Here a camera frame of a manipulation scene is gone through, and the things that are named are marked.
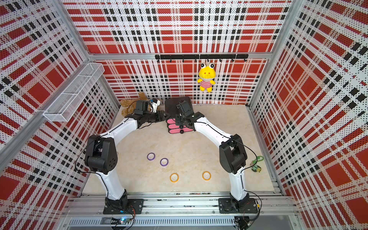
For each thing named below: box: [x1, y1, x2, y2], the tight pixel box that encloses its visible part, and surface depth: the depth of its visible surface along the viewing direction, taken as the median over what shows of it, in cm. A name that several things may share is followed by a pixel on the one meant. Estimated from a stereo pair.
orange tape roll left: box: [169, 172, 180, 184], surface depth 86 cm
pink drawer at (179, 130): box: [168, 126, 194, 134], surface depth 103 cm
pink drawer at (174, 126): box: [168, 123, 192, 129], surface depth 98 cm
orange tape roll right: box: [201, 171, 212, 182], surface depth 86 cm
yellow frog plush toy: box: [197, 62, 217, 93], surface depth 95 cm
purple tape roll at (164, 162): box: [160, 157, 169, 167], surface depth 91 cm
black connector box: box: [234, 216, 252, 230], surface depth 70 cm
